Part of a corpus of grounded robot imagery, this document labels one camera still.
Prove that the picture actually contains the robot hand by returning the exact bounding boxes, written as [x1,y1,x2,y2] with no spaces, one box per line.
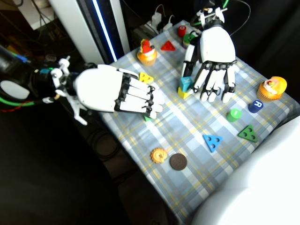
[181,24,238,104]
[74,64,166,120]

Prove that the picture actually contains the cyan cube block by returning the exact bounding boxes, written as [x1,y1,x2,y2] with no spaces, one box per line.
[180,76,194,92]

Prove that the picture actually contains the red cylinder block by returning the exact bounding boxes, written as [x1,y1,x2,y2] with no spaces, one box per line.
[177,25,188,38]

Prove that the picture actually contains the yellow triangle block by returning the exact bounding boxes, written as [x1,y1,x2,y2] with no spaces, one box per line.
[138,72,155,84]

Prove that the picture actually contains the red triangle block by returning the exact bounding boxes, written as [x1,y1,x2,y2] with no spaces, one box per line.
[160,40,176,52]

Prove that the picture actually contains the white charger plug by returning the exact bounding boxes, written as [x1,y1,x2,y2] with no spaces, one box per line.
[151,4,165,27]
[163,15,176,30]

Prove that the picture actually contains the toy cupcake with red topping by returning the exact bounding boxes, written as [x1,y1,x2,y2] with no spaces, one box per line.
[136,38,158,67]

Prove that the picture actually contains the yellow cube block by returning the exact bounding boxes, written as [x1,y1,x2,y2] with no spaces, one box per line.
[177,86,194,99]

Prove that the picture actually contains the white column with blue light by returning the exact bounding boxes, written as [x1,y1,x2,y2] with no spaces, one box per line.
[48,0,131,66]

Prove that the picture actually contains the toy cupcake with yellow topping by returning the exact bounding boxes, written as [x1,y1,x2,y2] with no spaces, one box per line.
[257,76,288,102]

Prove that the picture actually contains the blue cylinder block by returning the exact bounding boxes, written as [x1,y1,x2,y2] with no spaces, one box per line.
[248,100,264,114]

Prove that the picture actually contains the green cylinder block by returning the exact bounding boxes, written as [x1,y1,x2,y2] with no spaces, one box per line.
[226,109,243,123]

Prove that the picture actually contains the grey power strip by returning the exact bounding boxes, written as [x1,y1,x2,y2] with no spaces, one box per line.
[132,20,160,41]

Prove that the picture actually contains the blue yellow plaid cloth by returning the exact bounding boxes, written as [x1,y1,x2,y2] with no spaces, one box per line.
[99,20,295,225]

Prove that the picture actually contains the yellow toy biscuit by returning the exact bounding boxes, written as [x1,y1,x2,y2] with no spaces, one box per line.
[150,148,168,164]

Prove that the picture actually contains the green triangle block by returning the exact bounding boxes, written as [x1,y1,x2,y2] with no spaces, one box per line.
[237,124,259,143]

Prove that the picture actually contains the blue triangle block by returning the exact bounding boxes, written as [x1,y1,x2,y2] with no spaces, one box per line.
[202,135,224,153]

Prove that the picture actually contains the brown toy chocolate cookie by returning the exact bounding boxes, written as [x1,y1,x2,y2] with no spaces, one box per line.
[169,153,188,171]

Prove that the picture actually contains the large white rounded shell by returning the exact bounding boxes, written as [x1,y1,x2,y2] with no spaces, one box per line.
[191,116,300,225]

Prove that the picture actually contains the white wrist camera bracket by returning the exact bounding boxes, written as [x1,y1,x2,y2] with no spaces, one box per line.
[67,96,89,126]

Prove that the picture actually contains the multicolour ring stack toy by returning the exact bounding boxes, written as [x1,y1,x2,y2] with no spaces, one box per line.
[182,33,196,49]

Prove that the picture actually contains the black coiled cable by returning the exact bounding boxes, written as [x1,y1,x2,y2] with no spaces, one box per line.
[88,127,122,162]

